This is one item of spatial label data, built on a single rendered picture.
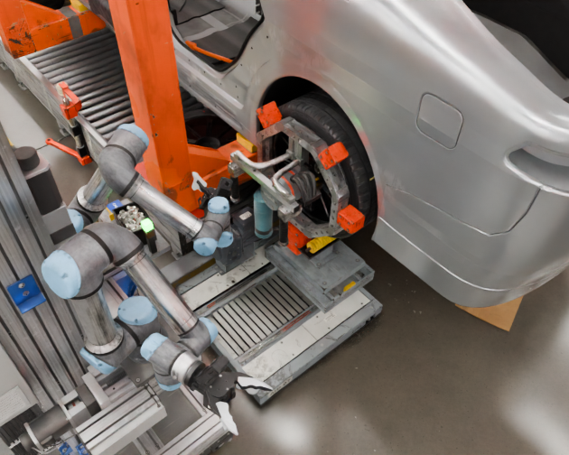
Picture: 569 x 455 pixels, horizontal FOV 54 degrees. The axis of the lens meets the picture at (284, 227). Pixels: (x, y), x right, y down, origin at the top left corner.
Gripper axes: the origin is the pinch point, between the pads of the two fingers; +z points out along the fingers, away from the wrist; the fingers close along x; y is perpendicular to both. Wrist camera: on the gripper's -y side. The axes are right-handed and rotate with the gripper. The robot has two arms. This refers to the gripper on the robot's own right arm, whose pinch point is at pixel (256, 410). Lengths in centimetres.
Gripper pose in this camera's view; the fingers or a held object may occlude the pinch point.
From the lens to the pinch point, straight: 145.4
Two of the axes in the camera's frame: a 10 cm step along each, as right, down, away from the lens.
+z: 8.4, 4.4, -3.3
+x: -5.4, 5.2, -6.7
